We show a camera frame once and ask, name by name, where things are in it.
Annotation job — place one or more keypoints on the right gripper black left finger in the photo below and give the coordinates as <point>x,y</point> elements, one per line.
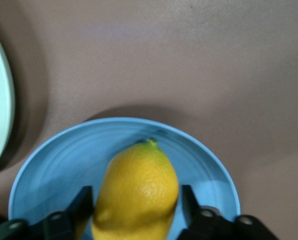
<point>76,215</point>

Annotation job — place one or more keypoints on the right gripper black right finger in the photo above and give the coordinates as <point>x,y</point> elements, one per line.
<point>204,225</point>

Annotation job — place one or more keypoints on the yellow lemon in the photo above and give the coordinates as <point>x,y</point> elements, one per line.
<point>139,190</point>

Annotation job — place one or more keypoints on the blue round plate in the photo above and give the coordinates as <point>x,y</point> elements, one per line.
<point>64,162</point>

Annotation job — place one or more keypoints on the brown table cover sheet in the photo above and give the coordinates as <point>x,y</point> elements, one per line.
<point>176,62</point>

